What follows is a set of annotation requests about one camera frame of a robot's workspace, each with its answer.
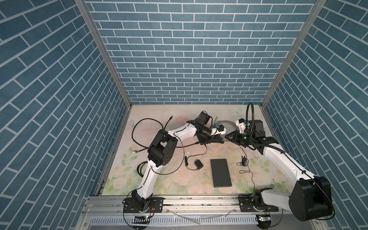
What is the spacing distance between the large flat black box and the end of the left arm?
141 mm

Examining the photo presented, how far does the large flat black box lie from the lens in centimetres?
81

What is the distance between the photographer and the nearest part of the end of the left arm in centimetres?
80
